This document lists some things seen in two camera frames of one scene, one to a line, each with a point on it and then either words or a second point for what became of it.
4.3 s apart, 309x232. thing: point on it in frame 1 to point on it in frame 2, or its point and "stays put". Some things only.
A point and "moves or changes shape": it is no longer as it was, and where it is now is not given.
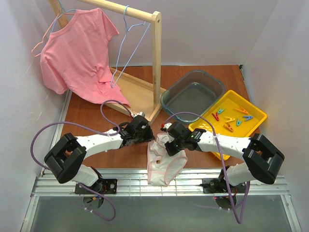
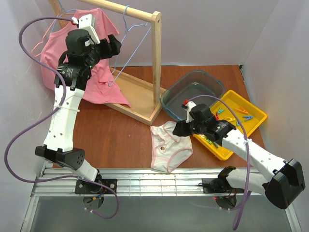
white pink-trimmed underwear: x=161 y=167 moves or changes shape
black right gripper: x=171 y=149 to x=182 y=128
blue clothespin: x=248 y=117 stays put
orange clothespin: x=242 y=109 stays put
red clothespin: x=216 y=116 stays put
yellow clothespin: x=229 y=119 stays put
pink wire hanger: x=46 y=31 stays put
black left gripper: x=147 y=135 to x=112 y=46
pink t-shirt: x=75 y=59 stays put
